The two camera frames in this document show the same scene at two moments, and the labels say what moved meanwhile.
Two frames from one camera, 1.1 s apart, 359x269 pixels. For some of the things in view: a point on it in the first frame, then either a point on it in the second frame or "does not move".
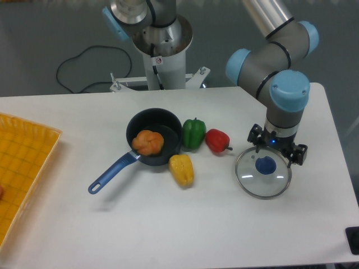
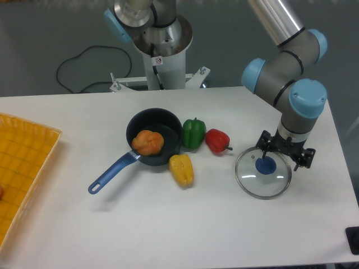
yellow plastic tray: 26,151 does not move
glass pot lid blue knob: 264,175 does not move
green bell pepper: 193,133 does not move
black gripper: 297,153 -> 267,143
